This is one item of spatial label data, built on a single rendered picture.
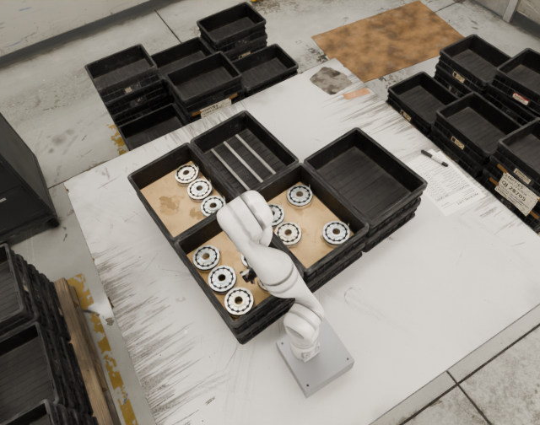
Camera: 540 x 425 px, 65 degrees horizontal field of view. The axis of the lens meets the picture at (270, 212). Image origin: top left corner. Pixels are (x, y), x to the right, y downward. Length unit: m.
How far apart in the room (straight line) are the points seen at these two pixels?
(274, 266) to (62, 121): 2.98
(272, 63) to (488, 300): 2.08
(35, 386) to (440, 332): 1.69
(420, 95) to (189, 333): 2.16
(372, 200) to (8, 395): 1.75
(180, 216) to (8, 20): 3.07
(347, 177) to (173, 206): 0.73
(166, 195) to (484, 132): 1.83
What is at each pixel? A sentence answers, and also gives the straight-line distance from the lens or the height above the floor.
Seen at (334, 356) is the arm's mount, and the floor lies 0.80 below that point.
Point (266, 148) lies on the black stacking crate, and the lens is 1.90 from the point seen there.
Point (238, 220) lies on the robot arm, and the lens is 0.86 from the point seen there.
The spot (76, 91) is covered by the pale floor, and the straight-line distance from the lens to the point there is 3.99.
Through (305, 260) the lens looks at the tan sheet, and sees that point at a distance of 1.57.
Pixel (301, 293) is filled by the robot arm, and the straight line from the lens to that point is 1.09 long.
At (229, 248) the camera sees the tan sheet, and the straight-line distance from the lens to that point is 1.62.
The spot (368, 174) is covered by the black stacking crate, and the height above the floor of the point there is 0.83.
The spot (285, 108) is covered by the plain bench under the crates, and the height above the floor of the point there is 0.70.
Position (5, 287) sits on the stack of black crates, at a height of 0.49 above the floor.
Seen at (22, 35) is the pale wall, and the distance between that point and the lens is 4.55.
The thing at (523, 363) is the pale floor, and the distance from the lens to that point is 2.54.
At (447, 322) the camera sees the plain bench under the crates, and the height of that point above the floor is 0.70.
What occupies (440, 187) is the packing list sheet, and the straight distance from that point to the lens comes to 1.99.
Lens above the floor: 2.23
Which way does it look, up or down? 56 degrees down
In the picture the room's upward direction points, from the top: 8 degrees counter-clockwise
